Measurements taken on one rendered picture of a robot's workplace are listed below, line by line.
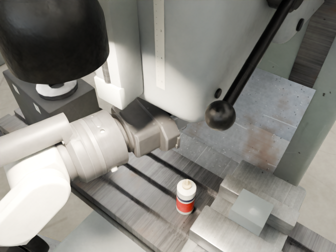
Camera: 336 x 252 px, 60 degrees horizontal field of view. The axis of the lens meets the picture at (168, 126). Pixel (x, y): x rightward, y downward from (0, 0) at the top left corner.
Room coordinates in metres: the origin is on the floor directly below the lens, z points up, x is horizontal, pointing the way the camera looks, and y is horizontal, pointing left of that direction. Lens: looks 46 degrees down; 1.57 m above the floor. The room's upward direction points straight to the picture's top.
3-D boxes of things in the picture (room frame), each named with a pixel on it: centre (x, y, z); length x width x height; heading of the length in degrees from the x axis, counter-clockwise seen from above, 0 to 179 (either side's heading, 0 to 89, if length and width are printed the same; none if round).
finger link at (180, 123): (0.33, -0.03, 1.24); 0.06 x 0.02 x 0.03; 124
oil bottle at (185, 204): (0.33, -0.04, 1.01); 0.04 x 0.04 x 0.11
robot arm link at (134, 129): (0.31, 0.07, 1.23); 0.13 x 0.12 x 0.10; 34
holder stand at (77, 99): (0.56, 0.29, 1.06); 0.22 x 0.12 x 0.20; 47
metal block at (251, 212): (0.25, -0.15, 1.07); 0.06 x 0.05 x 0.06; 54
